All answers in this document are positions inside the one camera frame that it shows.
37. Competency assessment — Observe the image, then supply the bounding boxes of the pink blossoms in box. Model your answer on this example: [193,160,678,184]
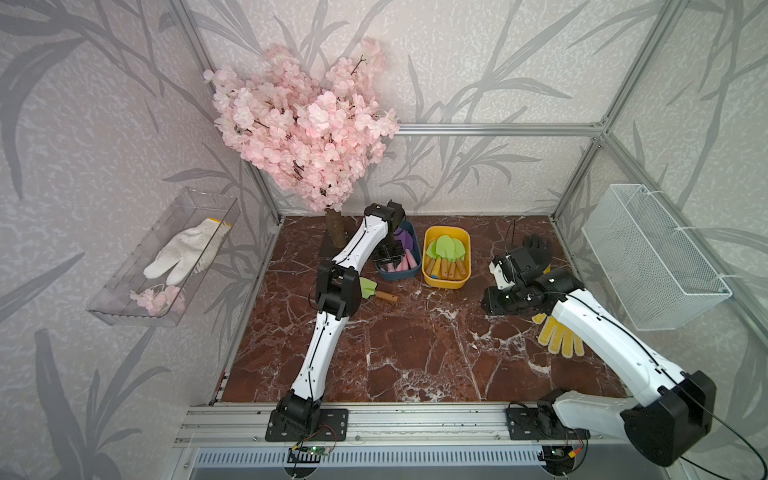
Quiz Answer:
[129,284,186,317]

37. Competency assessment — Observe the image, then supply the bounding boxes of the white cotton glove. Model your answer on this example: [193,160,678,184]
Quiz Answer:
[143,218,232,286]

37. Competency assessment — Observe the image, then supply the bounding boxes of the black rubber glove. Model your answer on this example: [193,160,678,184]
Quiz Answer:
[522,235,552,276]

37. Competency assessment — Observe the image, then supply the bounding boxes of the green shovel wooden handle front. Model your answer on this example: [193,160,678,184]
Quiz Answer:
[424,240,437,277]

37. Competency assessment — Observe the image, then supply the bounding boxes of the pink artificial blossom tree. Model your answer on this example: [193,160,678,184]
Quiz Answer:
[203,37,399,248]

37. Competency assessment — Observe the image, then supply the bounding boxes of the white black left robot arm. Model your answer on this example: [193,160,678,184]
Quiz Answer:
[271,201,405,440]

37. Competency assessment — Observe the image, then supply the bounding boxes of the white wire mesh basket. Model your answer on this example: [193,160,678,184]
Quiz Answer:
[582,184,732,331]

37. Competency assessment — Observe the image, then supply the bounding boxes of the aluminium front rail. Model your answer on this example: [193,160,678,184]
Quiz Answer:
[173,402,680,449]

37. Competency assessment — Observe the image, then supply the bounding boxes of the yellow dotted work glove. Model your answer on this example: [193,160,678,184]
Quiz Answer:
[532,313,585,359]

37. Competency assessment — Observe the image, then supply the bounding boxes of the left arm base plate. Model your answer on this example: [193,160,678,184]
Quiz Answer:
[265,408,349,442]

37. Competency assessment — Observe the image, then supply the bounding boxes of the green shovel yellow handle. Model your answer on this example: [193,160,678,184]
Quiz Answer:
[430,258,442,279]

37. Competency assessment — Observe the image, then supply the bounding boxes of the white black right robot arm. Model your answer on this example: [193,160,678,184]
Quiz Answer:
[482,244,717,467]

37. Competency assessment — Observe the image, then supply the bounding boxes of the clear acrylic wall box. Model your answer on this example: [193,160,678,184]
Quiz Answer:
[86,187,241,327]

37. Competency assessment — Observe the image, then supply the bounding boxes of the right circuit board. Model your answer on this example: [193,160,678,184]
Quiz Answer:
[539,445,583,462]

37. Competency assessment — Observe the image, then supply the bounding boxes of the yellow storage box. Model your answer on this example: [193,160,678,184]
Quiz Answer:
[422,226,471,289]

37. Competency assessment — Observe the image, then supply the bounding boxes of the circuit board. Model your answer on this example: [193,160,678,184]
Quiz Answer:
[539,445,583,462]
[286,444,336,464]

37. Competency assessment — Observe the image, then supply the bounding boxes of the purple pointed shovel pink handle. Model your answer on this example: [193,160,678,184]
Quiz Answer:
[399,230,418,270]

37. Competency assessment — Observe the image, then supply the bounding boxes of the dark teal storage box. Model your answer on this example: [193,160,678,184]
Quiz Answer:
[375,220,422,281]

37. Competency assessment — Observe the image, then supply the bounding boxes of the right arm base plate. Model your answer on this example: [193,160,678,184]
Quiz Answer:
[505,402,591,444]

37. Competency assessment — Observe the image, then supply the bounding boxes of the left circuit board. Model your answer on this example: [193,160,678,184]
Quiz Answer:
[286,444,336,464]

